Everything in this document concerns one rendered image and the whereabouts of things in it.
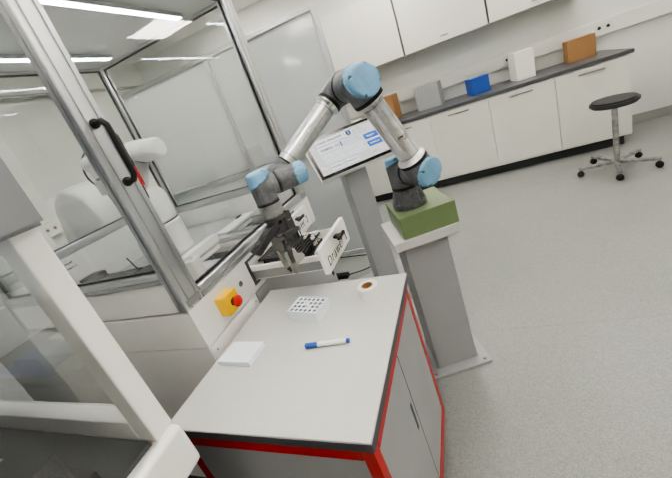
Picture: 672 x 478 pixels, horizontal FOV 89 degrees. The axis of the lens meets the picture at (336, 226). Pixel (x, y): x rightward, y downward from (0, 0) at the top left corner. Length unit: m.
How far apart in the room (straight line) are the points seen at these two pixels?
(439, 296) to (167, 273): 1.14
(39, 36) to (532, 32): 4.54
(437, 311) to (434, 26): 3.40
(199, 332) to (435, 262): 0.99
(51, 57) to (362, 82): 0.82
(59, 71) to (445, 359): 1.82
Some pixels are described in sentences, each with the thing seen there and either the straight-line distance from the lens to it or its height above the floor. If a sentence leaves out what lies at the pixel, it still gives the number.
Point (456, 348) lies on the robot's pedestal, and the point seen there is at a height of 0.10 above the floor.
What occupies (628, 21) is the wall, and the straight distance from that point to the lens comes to 5.16.
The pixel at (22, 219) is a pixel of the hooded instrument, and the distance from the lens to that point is 0.70.
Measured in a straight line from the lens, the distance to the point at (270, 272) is 1.39.
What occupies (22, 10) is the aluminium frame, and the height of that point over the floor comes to 1.80.
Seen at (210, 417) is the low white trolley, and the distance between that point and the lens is 1.07.
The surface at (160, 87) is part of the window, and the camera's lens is 1.37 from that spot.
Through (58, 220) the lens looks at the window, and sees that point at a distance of 1.39.
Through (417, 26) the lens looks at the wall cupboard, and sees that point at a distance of 4.46.
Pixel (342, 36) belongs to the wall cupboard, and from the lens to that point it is 4.57.
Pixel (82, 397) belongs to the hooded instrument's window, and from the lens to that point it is 0.75.
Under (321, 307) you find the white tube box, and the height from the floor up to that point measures 0.79.
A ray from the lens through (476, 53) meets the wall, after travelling 4.84.
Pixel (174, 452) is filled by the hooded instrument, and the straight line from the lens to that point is 0.87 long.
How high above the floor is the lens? 1.39
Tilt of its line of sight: 19 degrees down
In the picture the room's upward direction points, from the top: 20 degrees counter-clockwise
